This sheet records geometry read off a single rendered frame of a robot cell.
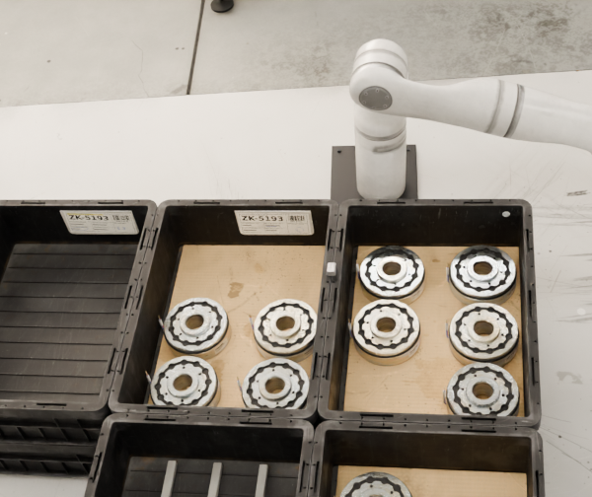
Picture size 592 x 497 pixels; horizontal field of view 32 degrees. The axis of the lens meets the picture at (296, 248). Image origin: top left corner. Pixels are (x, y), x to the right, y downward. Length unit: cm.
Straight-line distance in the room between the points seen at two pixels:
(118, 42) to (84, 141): 141
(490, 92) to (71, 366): 81
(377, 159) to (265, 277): 31
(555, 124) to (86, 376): 86
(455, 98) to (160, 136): 70
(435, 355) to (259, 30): 208
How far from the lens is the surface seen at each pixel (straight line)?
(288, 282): 167
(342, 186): 194
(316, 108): 212
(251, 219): 167
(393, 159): 183
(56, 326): 172
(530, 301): 152
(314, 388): 143
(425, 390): 153
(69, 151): 218
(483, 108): 171
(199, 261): 172
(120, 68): 346
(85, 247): 181
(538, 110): 173
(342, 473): 148
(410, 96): 169
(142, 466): 154
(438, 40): 335
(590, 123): 175
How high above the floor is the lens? 215
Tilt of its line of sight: 50 degrees down
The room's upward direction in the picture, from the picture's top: 11 degrees counter-clockwise
